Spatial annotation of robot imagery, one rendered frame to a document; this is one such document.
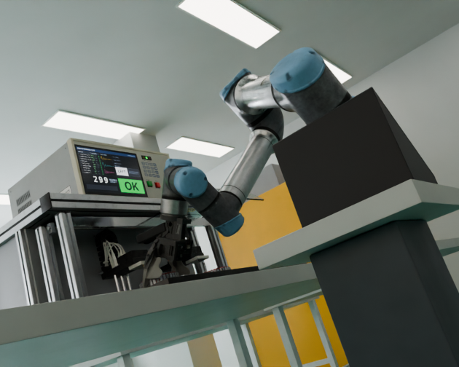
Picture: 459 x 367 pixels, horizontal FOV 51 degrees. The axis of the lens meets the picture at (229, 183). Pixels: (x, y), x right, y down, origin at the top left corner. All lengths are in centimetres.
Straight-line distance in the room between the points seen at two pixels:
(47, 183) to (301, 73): 94
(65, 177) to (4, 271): 33
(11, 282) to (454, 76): 587
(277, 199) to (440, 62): 285
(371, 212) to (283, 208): 434
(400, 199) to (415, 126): 584
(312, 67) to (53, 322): 69
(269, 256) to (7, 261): 91
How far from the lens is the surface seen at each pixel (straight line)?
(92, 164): 155
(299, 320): 513
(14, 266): 154
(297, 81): 103
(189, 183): 116
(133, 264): 139
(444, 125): 653
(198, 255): 158
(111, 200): 149
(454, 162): 644
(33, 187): 170
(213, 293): 109
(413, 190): 77
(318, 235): 83
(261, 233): 526
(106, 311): 88
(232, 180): 128
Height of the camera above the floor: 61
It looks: 17 degrees up
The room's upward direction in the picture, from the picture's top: 18 degrees counter-clockwise
